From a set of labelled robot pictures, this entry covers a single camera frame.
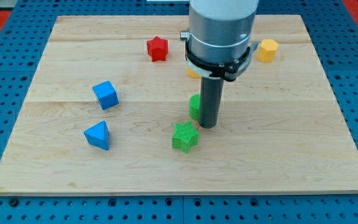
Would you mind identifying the green cylinder block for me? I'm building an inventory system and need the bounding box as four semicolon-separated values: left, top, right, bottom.
189;94;200;121

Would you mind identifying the yellow block behind arm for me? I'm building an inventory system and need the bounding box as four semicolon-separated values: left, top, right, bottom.
186;67;201;78

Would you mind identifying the black white mounting clamp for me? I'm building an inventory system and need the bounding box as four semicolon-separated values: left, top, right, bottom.
185;41;259;82

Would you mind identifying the blue cube block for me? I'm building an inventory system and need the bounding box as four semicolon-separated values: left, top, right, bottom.
93;81;119;110

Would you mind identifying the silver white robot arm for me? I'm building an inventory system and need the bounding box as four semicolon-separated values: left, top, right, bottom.
188;0;259;64

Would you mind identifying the blue triangle block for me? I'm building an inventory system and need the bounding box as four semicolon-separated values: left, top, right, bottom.
83;121;109;151

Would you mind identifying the red star block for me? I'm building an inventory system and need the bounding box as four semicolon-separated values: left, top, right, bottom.
146;36;168;62

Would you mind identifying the yellow hexagon block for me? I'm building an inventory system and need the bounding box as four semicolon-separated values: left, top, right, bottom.
257;39;279;63

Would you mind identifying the green star block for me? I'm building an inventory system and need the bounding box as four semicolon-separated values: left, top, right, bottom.
172;121;199;154

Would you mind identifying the light wooden board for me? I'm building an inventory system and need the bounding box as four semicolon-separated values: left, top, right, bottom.
0;15;358;196

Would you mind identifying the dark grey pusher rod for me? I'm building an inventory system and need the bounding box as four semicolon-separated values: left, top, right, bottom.
198;78;223;129

